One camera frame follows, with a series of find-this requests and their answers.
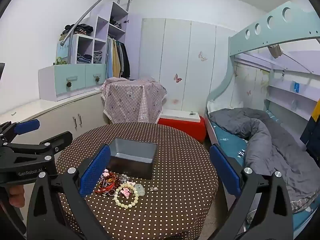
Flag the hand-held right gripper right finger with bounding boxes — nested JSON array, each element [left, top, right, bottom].
[[209, 144, 294, 240]]

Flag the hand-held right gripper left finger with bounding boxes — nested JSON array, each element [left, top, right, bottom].
[[26, 144, 112, 240]]

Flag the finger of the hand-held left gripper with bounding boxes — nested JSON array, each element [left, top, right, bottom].
[[0, 119, 40, 147], [5, 131, 73, 162]]

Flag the bead necklaces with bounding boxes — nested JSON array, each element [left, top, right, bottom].
[[94, 172, 120, 197]]

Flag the white bead bracelet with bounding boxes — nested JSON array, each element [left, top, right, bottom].
[[113, 182, 139, 209]]

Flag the clear plastic tray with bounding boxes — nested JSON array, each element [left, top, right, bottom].
[[107, 137, 157, 180]]

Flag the person's left hand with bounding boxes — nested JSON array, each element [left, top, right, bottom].
[[7, 184, 27, 208]]

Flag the low white cabinet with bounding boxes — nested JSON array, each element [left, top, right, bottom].
[[0, 90, 112, 205]]

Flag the teal bed sheet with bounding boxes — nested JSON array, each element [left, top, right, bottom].
[[212, 124, 248, 167]]

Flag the pale green jade pendant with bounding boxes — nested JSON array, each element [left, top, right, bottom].
[[134, 184, 146, 197]]

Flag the grey duvet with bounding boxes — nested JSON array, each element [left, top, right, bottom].
[[209, 108, 319, 202]]

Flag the red storage box white lid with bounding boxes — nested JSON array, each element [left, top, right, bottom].
[[157, 109, 207, 143]]

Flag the teal drawer unit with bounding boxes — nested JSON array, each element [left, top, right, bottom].
[[38, 63, 107, 102]]

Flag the pink bear-print cloth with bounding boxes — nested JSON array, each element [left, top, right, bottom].
[[101, 77, 167, 124]]

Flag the teal printed board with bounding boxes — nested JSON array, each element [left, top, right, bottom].
[[56, 41, 72, 60]]

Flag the folded blue jeans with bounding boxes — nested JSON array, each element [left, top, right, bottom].
[[76, 52, 92, 64]]

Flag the yellow navy jacket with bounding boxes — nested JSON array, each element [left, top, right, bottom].
[[300, 100, 320, 153]]

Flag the light blue hanging garment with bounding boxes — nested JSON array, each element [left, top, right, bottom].
[[106, 38, 113, 78]]

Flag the yellow hanging garment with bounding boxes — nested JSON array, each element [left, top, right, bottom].
[[112, 39, 120, 77]]

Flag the black hanging jacket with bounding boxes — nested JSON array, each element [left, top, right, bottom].
[[122, 42, 131, 78]]

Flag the pile of dark clothes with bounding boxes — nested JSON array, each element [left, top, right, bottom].
[[62, 24, 94, 35]]

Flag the white wardrobe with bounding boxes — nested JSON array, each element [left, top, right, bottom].
[[139, 17, 238, 120]]

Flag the grey metal handrail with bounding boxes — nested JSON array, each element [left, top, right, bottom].
[[64, 0, 133, 46]]

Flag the beige hanging cloth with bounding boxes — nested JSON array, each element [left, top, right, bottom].
[[267, 44, 284, 59]]

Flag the lavender stair shelf unit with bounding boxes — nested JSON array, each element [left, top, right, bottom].
[[56, 1, 133, 79]]

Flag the teal bunk bed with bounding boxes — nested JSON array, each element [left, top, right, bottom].
[[204, 1, 320, 230]]

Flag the lavender wall shelf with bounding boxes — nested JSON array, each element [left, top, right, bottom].
[[265, 70, 320, 120]]

